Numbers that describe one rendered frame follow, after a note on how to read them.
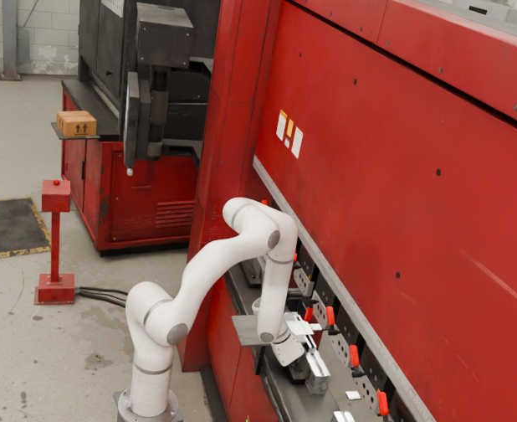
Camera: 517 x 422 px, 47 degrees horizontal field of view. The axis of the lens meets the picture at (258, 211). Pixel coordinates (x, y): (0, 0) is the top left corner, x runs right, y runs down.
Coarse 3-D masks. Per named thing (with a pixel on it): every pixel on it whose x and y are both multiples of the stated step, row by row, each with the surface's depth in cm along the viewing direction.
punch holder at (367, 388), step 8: (368, 352) 181; (368, 360) 181; (376, 360) 176; (360, 368) 185; (368, 368) 181; (376, 368) 176; (368, 376) 181; (376, 376) 176; (384, 376) 172; (360, 384) 185; (368, 384) 180; (376, 384) 176; (384, 384) 172; (392, 384) 173; (360, 392) 185; (368, 392) 181; (376, 392) 176; (384, 392) 173; (392, 392) 174; (368, 400) 180; (376, 400) 175; (368, 408) 180; (376, 408) 176
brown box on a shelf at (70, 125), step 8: (64, 112) 389; (72, 112) 391; (80, 112) 394; (64, 120) 379; (72, 120) 379; (80, 120) 381; (88, 120) 384; (56, 128) 391; (64, 128) 379; (72, 128) 379; (80, 128) 382; (88, 128) 385; (64, 136) 380; (72, 136) 381; (80, 136) 385; (88, 136) 386; (96, 136) 388
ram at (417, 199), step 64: (320, 64) 220; (384, 64) 176; (320, 128) 219; (384, 128) 175; (448, 128) 146; (512, 128) 125; (320, 192) 217; (384, 192) 174; (448, 192) 145; (512, 192) 125; (384, 256) 174; (448, 256) 145; (512, 256) 124; (384, 320) 173; (448, 320) 144; (512, 320) 124; (448, 384) 144; (512, 384) 124
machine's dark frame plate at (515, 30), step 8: (416, 0) 178; (424, 0) 184; (432, 0) 189; (440, 8) 167; (448, 8) 171; (456, 8) 176; (464, 8) 181; (464, 16) 158; (472, 16) 162; (480, 16) 166; (488, 16) 171; (488, 24) 149; (496, 24) 152; (504, 24) 156; (512, 24) 160; (504, 32) 140; (512, 32) 142
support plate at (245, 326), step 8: (232, 320) 239; (240, 320) 238; (248, 320) 239; (256, 320) 240; (288, 320) 244; (240, 328) 234; (248, 328) 234; (256, 328) 235; (240, 336) 229; (248, 336) 230; (256, 336) 231; (296, 336) 235; (248, 344) 226; (256, 344) 227; (264, 344) 228
